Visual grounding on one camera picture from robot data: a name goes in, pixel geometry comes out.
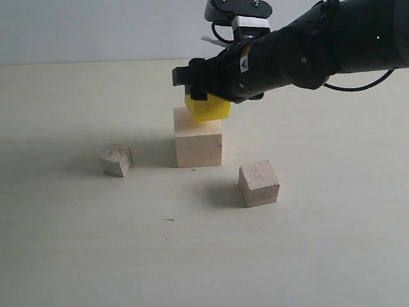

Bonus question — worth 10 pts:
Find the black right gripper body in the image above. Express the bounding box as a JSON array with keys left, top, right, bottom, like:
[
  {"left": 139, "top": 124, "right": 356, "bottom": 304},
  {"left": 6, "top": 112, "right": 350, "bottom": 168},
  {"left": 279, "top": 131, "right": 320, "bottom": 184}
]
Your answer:
[{"left": 205, "top": 28, "right": 337, "bottom": 103}]

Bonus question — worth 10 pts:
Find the large wooden cube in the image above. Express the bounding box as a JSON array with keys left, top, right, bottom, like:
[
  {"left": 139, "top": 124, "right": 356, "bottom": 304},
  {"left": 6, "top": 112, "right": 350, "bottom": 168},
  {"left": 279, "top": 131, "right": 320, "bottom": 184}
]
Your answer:
[{"left": 173, "top": 107, "right": 222, "bottom": 168}]

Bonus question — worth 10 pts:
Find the medium wooden cube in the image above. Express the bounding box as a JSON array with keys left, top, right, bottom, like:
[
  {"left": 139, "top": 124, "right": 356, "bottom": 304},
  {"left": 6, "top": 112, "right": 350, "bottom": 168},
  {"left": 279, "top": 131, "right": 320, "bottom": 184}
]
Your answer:
[{"left": 238, "top": 160, "right": 280, "bottom": 207}]

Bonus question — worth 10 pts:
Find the yellow foam cube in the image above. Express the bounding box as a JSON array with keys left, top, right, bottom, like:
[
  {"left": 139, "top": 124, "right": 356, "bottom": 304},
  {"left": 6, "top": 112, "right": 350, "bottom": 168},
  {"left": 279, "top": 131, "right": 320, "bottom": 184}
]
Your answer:
[{"left": 185, "top": 94, "right": 231, "bottom": 122}]

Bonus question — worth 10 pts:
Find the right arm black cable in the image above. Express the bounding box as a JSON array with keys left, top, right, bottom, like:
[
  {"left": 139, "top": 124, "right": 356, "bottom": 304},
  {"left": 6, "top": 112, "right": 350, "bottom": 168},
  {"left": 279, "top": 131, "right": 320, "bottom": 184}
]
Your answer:
[{"left": 321, "top": 67, "right": 397, "bottom": 93}]

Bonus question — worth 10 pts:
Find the small wooden cube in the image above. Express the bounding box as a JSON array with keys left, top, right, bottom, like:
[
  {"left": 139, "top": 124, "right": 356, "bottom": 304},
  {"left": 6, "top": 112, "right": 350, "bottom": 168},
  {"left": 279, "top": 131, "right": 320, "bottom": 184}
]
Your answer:
[{"left": 99, "top": 143, "right": 134, "bottom": 177}]

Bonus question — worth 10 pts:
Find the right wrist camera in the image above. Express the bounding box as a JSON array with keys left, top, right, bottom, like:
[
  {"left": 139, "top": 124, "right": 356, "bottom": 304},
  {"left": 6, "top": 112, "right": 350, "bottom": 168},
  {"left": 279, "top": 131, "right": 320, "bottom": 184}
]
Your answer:
[{"left": 204, "top": 0, "right": 273, "bottom": 43}]

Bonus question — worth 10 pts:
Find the white cable tie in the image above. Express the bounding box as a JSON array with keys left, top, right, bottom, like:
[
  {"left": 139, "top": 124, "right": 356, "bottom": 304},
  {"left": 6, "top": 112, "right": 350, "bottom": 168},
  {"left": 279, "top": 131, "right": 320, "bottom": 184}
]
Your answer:
[{"left": 201, "top": 36, "right": 231, "bottom": 48}]

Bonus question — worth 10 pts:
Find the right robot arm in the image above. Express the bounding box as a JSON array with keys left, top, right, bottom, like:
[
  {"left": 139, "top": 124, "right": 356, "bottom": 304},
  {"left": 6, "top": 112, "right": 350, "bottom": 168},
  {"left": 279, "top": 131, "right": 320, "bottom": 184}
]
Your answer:
[{"left": 173, "top": 1, "right": 408, "bottom": 103}]

